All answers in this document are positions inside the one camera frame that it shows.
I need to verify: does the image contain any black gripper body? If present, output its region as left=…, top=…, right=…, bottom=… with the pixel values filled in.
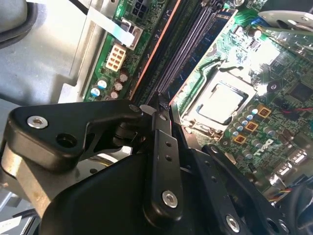
left=39, top=152, right=221, bottom=235

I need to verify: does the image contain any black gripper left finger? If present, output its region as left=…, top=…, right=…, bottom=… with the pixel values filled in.
left=0, top=94, right=184, bottom=227

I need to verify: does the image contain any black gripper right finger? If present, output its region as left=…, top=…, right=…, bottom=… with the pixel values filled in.
left=169, top=107, right=293, bottom=235

